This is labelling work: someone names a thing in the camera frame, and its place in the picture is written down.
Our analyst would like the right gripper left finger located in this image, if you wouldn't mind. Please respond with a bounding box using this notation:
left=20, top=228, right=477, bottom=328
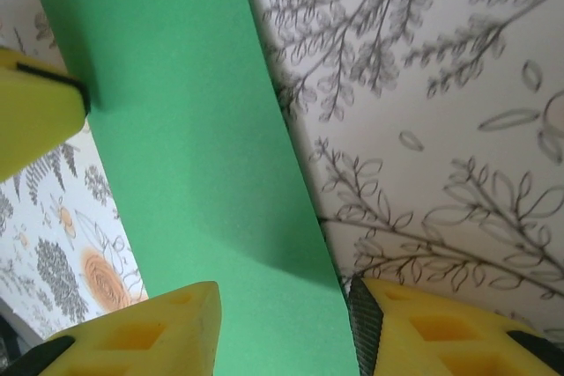
left=8, top=281, right=221, bottom=376

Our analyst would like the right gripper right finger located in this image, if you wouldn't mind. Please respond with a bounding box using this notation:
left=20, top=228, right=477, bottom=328
left=347, top=276, right=564, bottom=376

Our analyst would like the green paper sheet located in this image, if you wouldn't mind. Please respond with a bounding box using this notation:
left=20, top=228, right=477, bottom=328
left=28, top=0, right=360, bottom=376

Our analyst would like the floral patterned table cover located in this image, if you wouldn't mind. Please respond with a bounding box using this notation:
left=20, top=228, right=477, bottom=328
left=0, top=0, right=564, bottom=376

